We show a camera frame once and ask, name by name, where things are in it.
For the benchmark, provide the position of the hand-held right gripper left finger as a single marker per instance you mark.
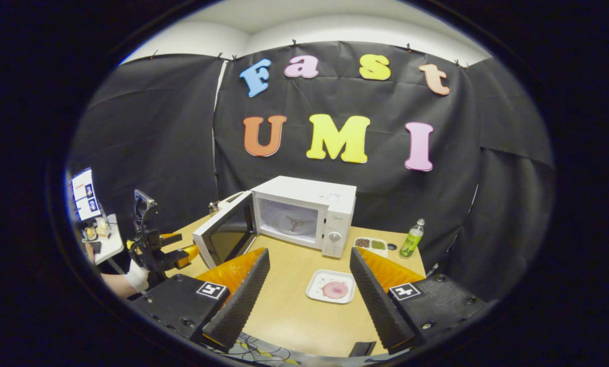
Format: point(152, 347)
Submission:
point(243, 300)

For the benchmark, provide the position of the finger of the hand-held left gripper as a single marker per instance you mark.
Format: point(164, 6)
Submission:
point(171, 237)
point(188, 256)

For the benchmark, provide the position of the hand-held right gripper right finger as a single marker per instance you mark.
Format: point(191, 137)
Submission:
point(376, 300)

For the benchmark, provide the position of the pink meat slice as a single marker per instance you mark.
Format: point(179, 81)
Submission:
point(335, 290)

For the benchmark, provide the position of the white square plate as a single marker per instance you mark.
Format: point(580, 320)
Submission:
point(315, 290)

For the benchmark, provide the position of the white microwave oven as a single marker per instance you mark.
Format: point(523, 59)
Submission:
point(304, 191)

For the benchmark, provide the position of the white side table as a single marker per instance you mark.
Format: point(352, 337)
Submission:
point(109, 247)

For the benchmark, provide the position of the patterned white cloth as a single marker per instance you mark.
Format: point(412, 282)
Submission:
point(253, 351)

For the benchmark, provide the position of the white divided dish with beans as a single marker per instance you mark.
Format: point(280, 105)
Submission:
point(371, 245)

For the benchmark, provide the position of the green drink bottle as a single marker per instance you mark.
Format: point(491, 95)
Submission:
point(411, 242)

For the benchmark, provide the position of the white toaster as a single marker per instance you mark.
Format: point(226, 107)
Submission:
point(230, 200)

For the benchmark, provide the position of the white printed sign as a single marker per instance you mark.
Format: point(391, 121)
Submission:
point(85, 196)

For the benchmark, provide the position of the black backdrop cloth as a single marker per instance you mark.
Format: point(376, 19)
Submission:
point(386, 196)

